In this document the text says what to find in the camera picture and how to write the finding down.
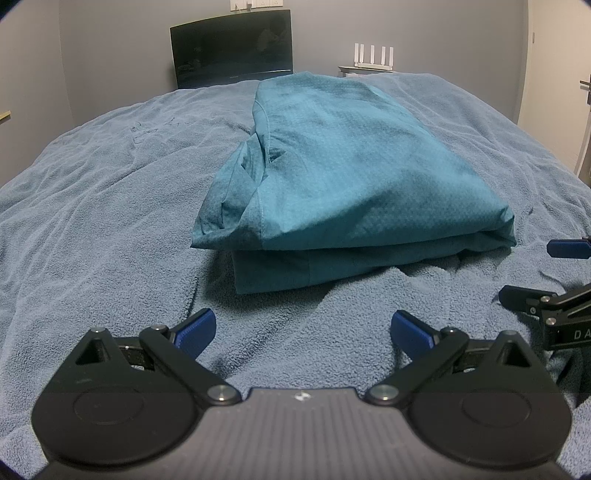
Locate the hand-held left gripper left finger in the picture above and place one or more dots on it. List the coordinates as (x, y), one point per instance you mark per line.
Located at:
(195, 331)

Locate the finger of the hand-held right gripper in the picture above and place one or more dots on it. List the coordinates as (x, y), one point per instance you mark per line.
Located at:
(570, 249)
(521, 297)

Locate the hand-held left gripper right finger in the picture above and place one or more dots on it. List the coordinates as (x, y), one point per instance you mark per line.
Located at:
(411, 333)

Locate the teal zip jacket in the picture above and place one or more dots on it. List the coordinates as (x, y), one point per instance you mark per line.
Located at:
(351, 166)

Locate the light blue fleece blanket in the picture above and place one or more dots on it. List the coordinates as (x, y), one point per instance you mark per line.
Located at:
(115, 207)

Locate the beige door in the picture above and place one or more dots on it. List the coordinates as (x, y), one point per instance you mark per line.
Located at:
(558, 69)

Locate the white router with antennas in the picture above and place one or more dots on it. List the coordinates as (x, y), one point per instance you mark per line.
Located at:
(371, 59)

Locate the black monitor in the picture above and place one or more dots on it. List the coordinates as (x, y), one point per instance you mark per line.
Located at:
(231, 48)

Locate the wooden window sill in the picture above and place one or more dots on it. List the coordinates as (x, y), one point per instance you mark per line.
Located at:
(3, 115)

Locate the white wall socket strip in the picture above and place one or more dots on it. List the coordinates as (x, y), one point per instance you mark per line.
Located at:
(256, 4)

